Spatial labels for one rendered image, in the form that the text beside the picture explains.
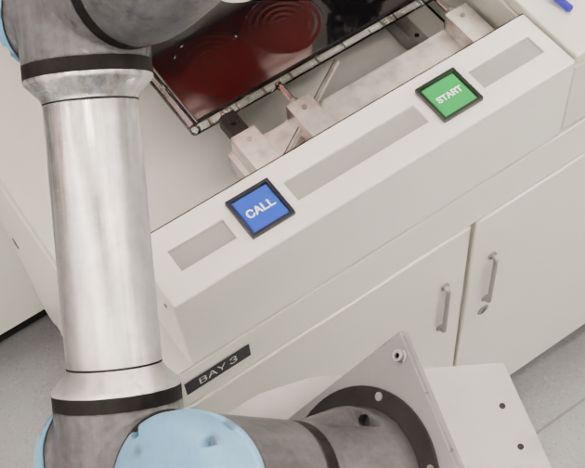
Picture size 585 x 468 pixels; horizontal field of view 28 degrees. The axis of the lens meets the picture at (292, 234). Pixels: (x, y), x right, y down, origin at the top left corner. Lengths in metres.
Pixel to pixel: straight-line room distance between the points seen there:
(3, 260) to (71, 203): 1.09
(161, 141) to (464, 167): 0.39
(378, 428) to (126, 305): 0.24
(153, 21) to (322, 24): 0.57
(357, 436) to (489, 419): 0.32
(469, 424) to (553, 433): 0.91
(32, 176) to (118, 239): 0.52
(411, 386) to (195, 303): 0.29
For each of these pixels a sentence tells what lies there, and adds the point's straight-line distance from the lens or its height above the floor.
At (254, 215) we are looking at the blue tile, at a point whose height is 0.96.
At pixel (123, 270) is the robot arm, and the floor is 1.16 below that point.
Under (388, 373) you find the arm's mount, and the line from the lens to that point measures 1.07.
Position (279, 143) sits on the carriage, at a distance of 1.42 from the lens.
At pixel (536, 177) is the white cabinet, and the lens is 1.56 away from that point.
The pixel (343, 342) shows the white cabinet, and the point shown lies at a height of 0.64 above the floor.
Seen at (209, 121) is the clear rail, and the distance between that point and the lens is 1.42.
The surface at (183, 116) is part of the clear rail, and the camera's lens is 1.43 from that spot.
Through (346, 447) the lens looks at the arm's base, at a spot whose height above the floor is 1.09.
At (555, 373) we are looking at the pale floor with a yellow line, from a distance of 2.26.
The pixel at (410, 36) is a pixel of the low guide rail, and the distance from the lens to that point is 1.56.
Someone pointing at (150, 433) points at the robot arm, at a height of 1.16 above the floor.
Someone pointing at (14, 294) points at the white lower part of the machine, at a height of 0.18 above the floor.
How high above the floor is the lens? 2.02
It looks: 58 degrees down
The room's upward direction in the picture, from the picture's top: 6 degrees counter-clockwise
